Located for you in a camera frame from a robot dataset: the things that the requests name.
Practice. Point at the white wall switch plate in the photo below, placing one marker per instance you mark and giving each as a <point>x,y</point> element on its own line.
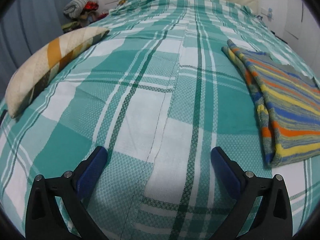
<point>108,2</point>

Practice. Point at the white wall socket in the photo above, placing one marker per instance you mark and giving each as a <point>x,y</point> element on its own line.
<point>268,13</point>

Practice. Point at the white wardrobe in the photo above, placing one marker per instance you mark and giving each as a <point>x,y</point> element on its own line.
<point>301,31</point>

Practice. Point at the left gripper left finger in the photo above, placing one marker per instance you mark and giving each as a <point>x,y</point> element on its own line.
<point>43,218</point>

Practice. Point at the striped knit sweater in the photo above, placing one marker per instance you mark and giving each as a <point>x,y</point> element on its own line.
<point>287,105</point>

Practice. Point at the cream orange striped pillow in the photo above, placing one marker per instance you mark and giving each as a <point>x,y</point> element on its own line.
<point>38,71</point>

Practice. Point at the green plaid bed sheet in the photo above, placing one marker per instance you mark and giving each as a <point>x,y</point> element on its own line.
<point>158,93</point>

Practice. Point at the pile of clothes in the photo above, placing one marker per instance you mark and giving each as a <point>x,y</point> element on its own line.
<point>82,13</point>

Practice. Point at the blue curtain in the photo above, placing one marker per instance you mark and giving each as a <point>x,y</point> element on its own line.
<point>26,26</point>

